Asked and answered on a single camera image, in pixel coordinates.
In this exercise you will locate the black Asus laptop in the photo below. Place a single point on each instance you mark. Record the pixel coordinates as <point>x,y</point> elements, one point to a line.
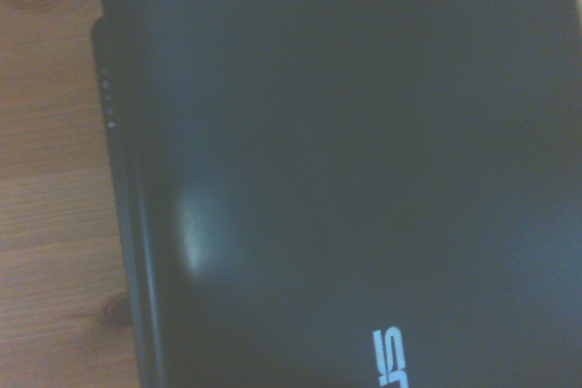
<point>341,156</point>

